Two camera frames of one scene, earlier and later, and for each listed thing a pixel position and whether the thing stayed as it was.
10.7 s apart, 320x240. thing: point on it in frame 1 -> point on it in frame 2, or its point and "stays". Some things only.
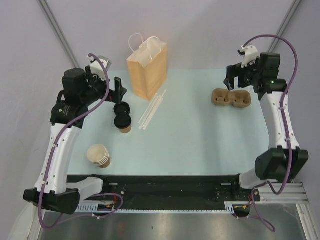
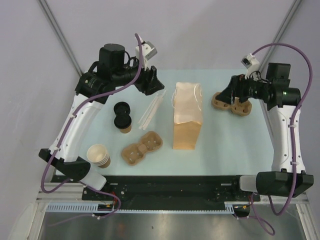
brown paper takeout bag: x=148 y=66 -> x=188 y=115
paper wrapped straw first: x=139 y=120 stays
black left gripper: x=115 y=96 -> x=149 y=83
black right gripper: x=237 y=70 -> x=236 y=88
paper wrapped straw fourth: x=154 y=110 stays
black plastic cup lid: x=122 y=121 stays
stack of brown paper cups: x=98 y=154 stays
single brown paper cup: x=126 y=130 stays
